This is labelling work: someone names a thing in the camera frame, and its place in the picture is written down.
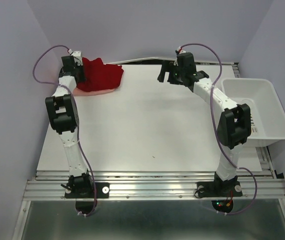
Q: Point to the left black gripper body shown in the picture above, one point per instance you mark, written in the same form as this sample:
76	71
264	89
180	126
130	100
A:
79	69

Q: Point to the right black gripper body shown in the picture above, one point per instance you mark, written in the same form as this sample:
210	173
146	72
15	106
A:
175	74

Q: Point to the pink pleated skirt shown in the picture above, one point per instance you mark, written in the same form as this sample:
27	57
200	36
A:
92	93

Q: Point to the red skirt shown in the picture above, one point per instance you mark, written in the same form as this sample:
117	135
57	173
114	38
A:
99	76

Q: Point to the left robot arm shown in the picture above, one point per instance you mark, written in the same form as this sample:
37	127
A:
64	120

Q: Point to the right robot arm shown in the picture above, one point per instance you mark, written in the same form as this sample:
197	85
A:
231	123

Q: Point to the white backdrop board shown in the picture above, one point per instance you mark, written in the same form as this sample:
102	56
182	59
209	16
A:
154	58

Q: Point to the white plastic bin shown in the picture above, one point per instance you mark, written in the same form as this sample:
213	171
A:
267	113

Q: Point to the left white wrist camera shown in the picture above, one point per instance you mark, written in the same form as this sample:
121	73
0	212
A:
75	54

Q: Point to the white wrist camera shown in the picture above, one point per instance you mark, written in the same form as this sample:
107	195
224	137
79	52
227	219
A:
179	50
75	54

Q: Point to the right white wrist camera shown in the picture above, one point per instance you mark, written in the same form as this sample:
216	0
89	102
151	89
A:
179	50

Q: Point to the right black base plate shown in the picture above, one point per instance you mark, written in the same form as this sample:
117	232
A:
209	189

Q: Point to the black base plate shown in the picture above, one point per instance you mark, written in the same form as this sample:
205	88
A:
100	190
209	189

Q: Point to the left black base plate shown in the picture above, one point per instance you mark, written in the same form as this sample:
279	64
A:
100	190

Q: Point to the aluminium rail frame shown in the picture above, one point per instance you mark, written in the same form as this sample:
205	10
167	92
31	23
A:
152	142

